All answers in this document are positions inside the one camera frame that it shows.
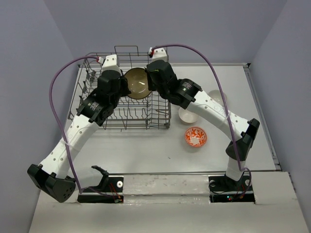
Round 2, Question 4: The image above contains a grey wire dish rack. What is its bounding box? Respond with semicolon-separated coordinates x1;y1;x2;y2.
66;45;171;131

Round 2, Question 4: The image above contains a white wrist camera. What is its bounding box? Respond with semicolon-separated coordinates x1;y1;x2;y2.
148;48;168;62
102;54;121;74

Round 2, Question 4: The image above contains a white bowl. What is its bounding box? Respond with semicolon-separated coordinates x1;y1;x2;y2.
208;90;224;106
178;107;199;124

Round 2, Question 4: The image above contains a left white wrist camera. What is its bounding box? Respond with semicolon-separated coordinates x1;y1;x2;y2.
102;54;121;74

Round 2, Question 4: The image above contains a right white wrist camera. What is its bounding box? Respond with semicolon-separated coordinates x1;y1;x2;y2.
148;48;168;62

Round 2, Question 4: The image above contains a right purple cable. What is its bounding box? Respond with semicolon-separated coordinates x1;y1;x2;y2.
148;43;252;197

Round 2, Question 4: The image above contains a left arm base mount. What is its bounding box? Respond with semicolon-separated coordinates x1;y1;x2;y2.
77;166;124;204

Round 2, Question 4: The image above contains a metal rail bar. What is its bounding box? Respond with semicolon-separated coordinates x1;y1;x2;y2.
109;171;225;176

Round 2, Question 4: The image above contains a brown glazed bowl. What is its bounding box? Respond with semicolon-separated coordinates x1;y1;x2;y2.
124;67;151;100

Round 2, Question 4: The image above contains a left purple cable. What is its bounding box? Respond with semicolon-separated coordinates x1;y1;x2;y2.
49;55;117;197

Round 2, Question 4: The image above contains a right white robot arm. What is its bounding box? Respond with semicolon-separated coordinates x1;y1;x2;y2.
145;60;260;190

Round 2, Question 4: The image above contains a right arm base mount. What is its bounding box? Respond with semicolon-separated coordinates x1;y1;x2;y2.
208;175;255;203

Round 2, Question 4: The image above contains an orange floral bowl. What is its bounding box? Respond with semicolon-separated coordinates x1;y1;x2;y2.
184;127;208;148

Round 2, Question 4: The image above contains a purple cable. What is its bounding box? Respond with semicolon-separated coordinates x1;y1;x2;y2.
49;55;117;197
148;43;252;197

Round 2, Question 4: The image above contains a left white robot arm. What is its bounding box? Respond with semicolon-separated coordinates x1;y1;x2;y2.
27;70;130;203

